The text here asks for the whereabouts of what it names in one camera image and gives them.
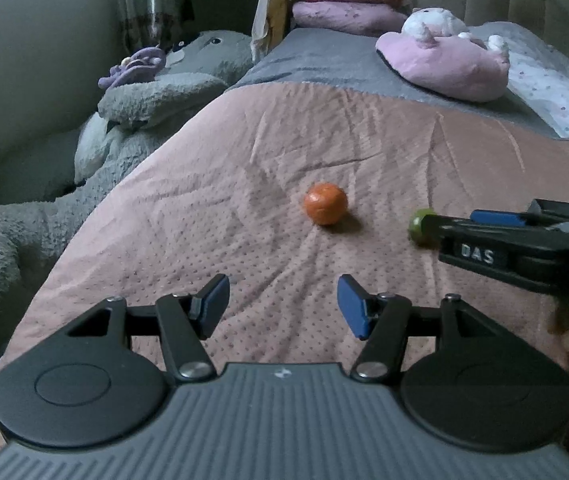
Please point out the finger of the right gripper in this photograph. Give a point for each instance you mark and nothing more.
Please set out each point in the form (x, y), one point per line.
(550, 211)
(497, 218)

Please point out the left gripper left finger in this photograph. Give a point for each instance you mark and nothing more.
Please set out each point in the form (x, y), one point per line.
(110, 371)

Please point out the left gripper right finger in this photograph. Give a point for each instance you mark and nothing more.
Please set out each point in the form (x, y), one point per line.
(457, 373)

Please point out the green lime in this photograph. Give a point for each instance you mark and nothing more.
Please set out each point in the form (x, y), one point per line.
(423, 228)

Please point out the small orange mandarin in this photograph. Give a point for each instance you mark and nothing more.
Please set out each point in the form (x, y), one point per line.
(325, 203)

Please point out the white polka dot duvet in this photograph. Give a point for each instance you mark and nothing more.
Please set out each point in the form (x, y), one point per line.
(539, 73)

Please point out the grey plush toy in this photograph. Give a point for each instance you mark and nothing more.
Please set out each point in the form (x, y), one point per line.
(131, 122)

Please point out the pink bunny plush cushion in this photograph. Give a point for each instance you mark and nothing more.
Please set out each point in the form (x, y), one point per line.
(436, 51)

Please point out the grey bed sheet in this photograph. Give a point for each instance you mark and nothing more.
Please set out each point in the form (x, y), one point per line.
(340, 60)

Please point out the pink brown bed cover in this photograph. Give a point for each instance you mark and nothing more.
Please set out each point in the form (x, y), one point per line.
(225, 195)

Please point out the purple plush toy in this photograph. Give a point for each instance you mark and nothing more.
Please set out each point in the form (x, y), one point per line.
(140, 67)

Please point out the curtain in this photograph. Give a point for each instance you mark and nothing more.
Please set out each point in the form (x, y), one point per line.
(149, 0)

